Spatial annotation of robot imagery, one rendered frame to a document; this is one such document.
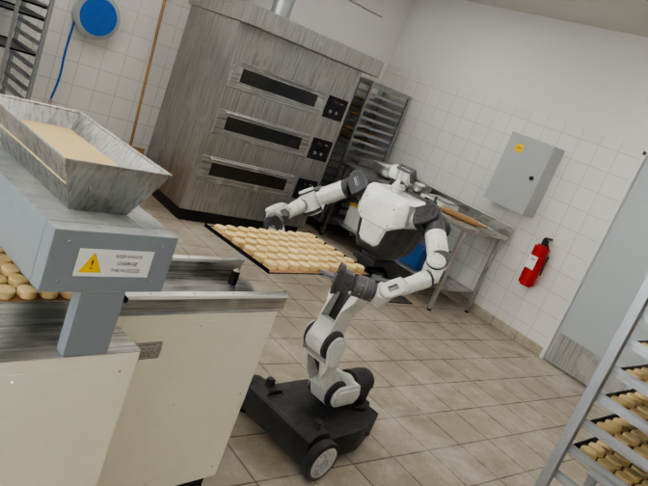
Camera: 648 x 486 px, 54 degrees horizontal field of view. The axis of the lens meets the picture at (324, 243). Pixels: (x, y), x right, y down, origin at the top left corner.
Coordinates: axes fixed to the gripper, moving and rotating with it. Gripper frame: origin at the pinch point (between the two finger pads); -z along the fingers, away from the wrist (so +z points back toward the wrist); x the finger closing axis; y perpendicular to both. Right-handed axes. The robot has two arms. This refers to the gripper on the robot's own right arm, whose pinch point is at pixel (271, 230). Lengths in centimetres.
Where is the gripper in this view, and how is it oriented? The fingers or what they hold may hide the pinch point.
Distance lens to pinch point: 271.2
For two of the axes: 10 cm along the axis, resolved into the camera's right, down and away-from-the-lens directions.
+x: 3.6, -9.0, -2.4
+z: -0.1, -2.6, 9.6
